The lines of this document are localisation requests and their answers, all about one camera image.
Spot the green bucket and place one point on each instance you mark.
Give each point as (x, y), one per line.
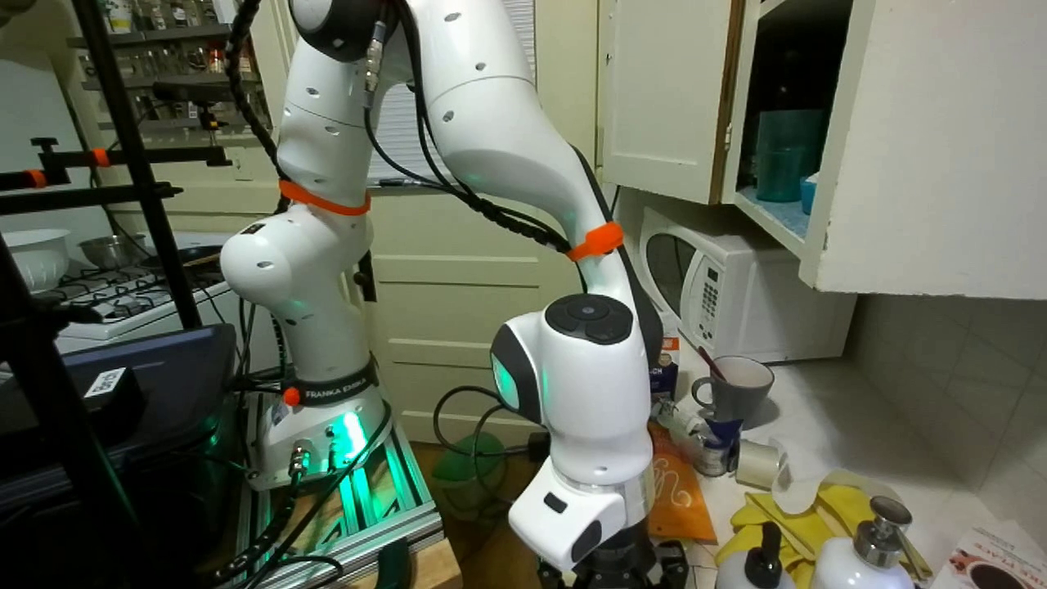
(469, 475)

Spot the open white cabinet door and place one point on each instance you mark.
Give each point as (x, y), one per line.
(933, 175)

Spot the closed white cabinet door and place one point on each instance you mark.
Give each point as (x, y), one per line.
(661, 73)

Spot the white red printed package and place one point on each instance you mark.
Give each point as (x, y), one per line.
(990, 561)

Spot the orange snack bag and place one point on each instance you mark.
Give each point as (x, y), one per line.
(677, 509)

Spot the teal container in cabinet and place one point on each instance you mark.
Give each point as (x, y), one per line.
(785, 150)

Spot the yellow cloth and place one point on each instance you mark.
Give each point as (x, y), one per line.
(836, 516)

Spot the grey ceramic mug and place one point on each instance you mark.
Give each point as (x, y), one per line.
(737, 388)

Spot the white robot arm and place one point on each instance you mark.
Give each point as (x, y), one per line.
(581, 368)

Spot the white microwave oven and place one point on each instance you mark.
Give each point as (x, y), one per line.
(724, 287)

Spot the small blue white container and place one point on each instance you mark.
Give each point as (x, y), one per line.
(716, 447)

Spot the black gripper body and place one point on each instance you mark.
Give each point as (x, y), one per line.
(630, 561)

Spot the white blue carton box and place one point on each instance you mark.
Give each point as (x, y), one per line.
(666, 368)

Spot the black pump bottle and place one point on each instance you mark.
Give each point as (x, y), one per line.
(756, 567)

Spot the white soap dispenser bottle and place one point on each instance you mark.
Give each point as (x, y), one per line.
(868, 557)

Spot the white roll of tape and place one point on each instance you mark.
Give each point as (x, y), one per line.
(761, 463)

